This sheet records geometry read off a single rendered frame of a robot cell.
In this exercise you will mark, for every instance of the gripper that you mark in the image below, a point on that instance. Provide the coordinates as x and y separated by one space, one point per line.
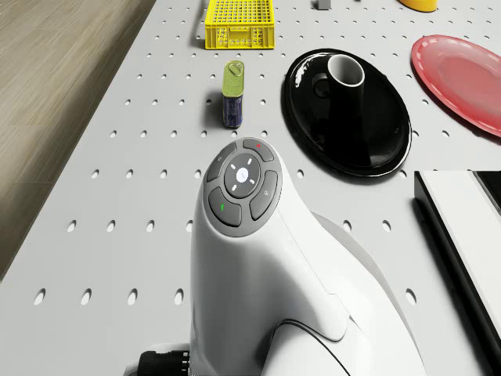
164 362

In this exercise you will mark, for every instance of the grey cube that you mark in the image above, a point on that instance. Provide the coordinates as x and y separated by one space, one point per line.
322 3

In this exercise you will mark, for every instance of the yellow basket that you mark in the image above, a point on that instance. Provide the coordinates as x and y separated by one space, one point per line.
238 37

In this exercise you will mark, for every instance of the flat-sided can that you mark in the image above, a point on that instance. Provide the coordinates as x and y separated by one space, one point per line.
233 90

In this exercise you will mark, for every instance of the black plate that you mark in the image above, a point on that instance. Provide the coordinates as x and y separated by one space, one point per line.
387 129

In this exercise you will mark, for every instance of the yellow bowl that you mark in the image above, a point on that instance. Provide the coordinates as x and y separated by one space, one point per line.
419 4

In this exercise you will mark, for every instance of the black stove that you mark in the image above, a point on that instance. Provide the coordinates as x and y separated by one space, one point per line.
454 211

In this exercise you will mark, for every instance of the black mug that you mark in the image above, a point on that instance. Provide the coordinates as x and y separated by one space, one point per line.
352 117

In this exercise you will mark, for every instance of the red plate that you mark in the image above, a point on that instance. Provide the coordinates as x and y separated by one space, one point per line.
466 82

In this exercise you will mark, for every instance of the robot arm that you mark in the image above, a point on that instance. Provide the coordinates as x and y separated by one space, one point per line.
250 274

